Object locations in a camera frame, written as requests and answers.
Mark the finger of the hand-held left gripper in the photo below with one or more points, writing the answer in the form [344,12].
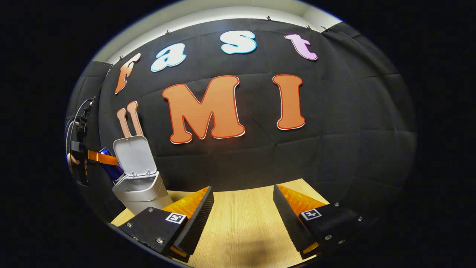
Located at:
[102,158]

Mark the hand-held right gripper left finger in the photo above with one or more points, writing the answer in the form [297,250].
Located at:
[199,223]

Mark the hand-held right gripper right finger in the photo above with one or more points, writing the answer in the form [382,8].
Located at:
[286,223]

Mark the white desktop garbage bin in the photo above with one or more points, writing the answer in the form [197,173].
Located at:
[141,193]

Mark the wooden desktop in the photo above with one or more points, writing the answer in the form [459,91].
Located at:
[241,223]

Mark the black backdrop cloth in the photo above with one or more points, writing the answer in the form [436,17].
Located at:
[353,130]

